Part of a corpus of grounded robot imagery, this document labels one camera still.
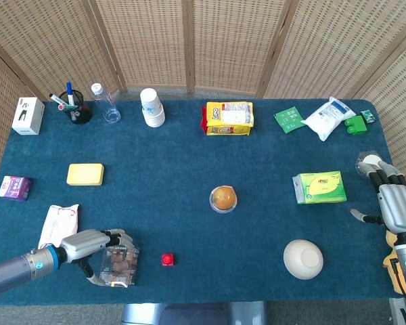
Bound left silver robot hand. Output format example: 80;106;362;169
60;228;135;287

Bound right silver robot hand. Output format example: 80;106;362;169
350;160;406;234

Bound clear box of brown capsules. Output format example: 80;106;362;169
99;244;140;288

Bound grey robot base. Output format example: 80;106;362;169
121;301;268;325

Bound white cardboard box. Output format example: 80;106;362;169
12;97;45;135

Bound pink wet wipes pack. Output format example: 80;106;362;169
37;203;80;250

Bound orange plush toy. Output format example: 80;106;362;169
382;230;406;295

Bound clear plastic cup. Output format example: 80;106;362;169
355;150;386;177

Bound yellow sponge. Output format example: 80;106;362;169
66;163;105;187

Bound green tissue pack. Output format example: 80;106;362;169
292;171;348;205

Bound purple pad pack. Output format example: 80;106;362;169
0;175;32;202

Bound green toy brick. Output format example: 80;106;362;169
344;114;368;136

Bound blue felt table cover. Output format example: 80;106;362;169
0;97;406;307

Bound beige upturned bowl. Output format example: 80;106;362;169
283;239;325;280

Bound white plastic packet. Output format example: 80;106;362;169
300;96;357;142

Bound black mesh pen holder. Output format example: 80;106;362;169
60;90;93;125

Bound clear plastic water bottle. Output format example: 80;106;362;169
90;83;122;125

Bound flat green sachet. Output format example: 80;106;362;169
273;106;305;135

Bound orange bun in clear dome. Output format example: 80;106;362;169
208;185;238;214

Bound white marker with red band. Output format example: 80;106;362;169
49;93;70;111

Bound stack of white paper cups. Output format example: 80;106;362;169
139;87;166;128

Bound blue marker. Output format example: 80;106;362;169
66;82;77;121

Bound yellow Lipo snack package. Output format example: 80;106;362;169
200;101;254;136

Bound wicker folding screen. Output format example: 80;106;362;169
0;0;406;224

